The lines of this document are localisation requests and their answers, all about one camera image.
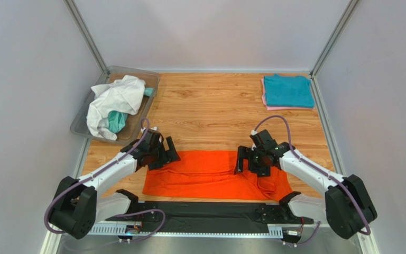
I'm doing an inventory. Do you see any orange t-shirt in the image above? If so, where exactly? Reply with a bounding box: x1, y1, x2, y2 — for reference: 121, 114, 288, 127
142, 151, 292, 201

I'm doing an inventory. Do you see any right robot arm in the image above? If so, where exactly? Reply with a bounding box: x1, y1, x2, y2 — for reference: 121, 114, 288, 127
234, 130, 378, 239

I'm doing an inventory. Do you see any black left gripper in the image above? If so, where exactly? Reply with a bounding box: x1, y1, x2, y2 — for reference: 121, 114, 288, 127
149, 136, 180, 170

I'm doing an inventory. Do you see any white t-shirt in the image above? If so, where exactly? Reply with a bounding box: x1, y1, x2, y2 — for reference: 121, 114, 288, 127
86, 75, 146, 140

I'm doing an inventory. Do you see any folded blue t-shirt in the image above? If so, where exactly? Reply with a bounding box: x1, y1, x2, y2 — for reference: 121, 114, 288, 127
263, 74, 315, 108

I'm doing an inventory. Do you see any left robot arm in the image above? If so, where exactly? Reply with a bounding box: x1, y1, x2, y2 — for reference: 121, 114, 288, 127
43, 129, 180, 239

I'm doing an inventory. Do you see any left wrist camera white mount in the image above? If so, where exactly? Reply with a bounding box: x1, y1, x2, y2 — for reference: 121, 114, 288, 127
141, 126, 159, 133

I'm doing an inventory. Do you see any folded pink t-shirt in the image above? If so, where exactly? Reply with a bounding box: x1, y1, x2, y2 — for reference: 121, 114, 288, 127
261, 78, 315, 111

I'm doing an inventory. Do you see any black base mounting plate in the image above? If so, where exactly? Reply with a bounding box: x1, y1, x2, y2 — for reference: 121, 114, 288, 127
122, 201, 314, 233

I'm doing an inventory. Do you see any teal green t-shirt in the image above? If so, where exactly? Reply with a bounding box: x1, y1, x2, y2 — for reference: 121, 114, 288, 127
108, 86, 153, 133

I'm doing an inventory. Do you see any aluminium frame rail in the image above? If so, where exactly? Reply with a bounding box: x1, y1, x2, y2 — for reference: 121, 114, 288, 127
41, 218, 378, 253

